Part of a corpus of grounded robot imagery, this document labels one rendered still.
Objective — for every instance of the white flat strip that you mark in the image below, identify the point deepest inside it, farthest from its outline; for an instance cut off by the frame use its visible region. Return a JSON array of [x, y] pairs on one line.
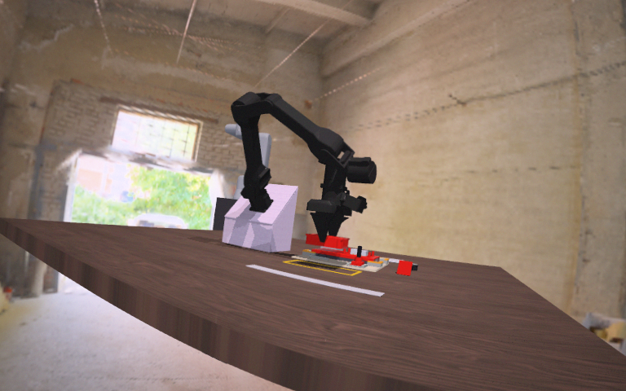
[[326, 283]]

